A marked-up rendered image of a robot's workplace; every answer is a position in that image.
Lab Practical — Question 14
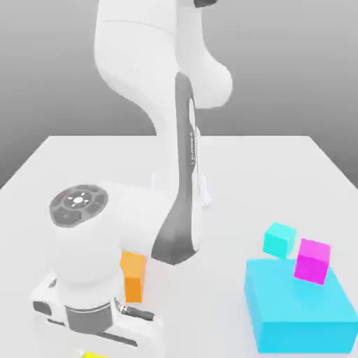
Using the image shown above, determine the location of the small teal cube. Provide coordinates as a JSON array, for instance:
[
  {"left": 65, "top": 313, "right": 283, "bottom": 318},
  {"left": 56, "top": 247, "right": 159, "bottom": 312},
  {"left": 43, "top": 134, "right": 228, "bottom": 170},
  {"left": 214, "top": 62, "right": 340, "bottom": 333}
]
[{"left": 262, "top": 222, "right": 298, "bottom": 260}]

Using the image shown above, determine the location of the large cyan box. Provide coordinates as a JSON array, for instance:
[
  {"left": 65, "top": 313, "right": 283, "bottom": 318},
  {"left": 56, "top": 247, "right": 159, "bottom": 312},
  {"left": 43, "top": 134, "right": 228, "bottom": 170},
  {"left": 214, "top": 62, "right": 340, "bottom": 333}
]
[{"left": 244, "top": 257, "right": 358, "bottom": 355}]

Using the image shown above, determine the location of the large orange box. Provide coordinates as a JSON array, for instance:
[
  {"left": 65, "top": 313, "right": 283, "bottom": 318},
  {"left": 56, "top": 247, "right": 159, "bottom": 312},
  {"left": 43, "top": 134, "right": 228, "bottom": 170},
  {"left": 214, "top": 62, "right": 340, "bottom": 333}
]
[{"left": 120, "top": 251, "right": 147, "bottom": 305}]

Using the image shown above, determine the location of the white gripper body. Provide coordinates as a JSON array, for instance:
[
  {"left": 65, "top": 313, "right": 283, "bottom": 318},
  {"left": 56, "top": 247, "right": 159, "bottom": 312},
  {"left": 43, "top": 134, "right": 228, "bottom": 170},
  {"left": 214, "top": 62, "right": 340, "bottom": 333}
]
[{"left": 38, "top": 314, "right": 166, "bottom": 358}]

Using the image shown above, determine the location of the small magenta cube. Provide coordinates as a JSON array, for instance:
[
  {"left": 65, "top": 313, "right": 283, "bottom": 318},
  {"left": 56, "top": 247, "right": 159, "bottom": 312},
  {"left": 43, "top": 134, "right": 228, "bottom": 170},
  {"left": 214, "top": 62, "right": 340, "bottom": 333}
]
[{"left": 293, "top": 238, "right": 332, "bottom": 287}]

